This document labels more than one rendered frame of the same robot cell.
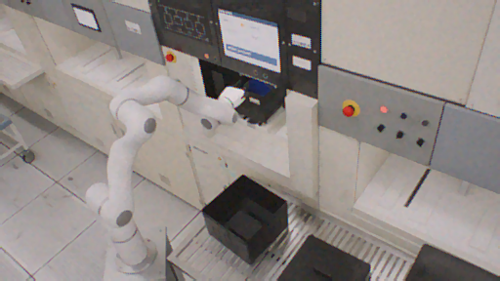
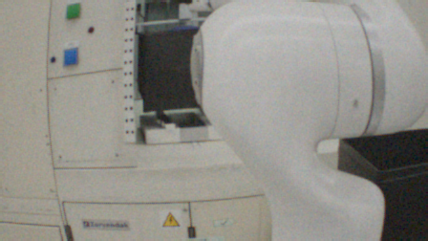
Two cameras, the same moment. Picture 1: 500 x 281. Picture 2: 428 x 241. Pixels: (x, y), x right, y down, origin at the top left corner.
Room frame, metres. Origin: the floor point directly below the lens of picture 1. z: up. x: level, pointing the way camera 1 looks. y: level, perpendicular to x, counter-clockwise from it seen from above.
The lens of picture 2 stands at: (0.95, 1.06, 1.18)
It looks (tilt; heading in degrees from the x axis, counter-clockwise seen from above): 11 degrees down; 307
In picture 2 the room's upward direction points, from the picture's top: 2 degrees counter-clockwise
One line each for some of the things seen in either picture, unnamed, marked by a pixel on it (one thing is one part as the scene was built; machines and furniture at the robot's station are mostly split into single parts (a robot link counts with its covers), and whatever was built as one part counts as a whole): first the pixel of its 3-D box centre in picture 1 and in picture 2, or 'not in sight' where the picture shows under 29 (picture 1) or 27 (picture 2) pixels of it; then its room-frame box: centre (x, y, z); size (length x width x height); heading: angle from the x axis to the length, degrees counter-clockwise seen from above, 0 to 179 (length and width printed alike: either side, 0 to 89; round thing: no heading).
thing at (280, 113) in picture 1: (262, 114); (186, 122); (1.88, -0.09, 0.89); 0.22 x 0.21 x 0.04; 137
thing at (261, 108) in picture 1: (259, 90); (184, 51); (1.88, -0.09, 1.06); 0.24 x 0.20 x 0.32; 47
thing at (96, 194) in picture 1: (109, 210); (308, 139); (1.18, 0.61, 1.07); 0.19 x 0.12 x 0.24; 41
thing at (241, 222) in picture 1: (246, 218); (406, 186); (1.22, 0.06, 0.85); 0.28 x 0.28 x 0.17; 42
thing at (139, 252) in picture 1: (129, 243); not in sight; (1.16, 0.59, 0.85); 0.19 x 0.19 x 0.18
